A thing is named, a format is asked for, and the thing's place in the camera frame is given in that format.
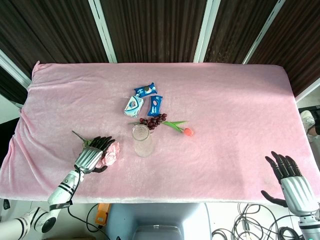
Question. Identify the pink tulip with green stem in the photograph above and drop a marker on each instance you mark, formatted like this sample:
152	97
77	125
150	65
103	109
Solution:
180	128

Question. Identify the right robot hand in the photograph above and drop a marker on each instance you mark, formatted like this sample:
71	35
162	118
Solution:
295	180

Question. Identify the dark red grape bunch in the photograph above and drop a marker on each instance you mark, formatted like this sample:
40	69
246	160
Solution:
153	121

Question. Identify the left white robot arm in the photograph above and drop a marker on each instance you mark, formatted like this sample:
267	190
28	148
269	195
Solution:
47	202

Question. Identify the blue Oreo cookie packet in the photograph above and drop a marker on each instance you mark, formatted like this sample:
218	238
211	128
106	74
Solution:
146	90

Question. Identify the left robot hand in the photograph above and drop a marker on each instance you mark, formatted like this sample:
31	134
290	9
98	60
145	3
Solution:
90	155

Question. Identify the pink rose bouquet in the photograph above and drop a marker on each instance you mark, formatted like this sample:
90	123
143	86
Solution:
110	153

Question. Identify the orange box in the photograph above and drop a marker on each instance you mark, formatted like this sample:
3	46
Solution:
102	213

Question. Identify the white sneaker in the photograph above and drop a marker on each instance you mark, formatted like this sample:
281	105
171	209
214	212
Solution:
307	121

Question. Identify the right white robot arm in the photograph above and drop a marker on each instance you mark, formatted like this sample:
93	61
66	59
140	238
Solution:
308	226

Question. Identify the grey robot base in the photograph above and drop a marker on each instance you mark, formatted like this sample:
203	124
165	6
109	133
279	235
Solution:
157	221

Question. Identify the blue snack packet with window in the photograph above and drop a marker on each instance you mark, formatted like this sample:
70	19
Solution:
155	105

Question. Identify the pink velvet tablecloth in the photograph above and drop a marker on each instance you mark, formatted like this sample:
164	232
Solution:
200	125

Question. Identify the clear glass vase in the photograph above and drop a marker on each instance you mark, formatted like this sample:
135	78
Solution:
142	140

